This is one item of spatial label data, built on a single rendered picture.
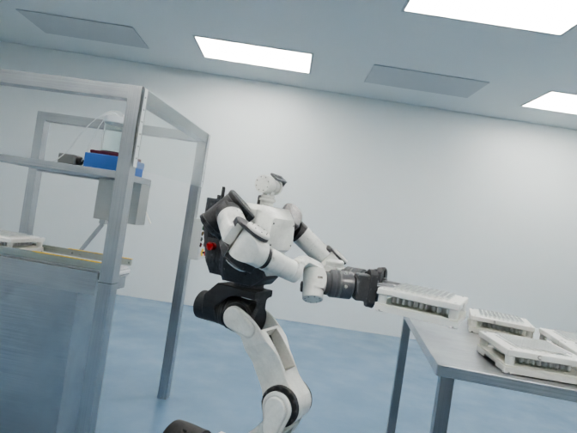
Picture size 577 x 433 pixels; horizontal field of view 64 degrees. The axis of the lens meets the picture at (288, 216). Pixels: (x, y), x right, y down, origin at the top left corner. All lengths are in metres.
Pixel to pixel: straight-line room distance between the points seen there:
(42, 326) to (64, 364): 0.20
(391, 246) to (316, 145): 1.57
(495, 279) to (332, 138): 2.69
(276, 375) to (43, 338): 1.15
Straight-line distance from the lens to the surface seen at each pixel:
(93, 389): 2.23
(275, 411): 1.72
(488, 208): 6.31
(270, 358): 1.74
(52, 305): 2.37
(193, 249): 2.97
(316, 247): 1.96
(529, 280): 6.57
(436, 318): 1.45
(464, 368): 1.52
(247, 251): 1.31
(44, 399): 2.48
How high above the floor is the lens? 1.23
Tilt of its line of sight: 1 degrees up
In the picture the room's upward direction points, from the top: 9 degrees clockwise
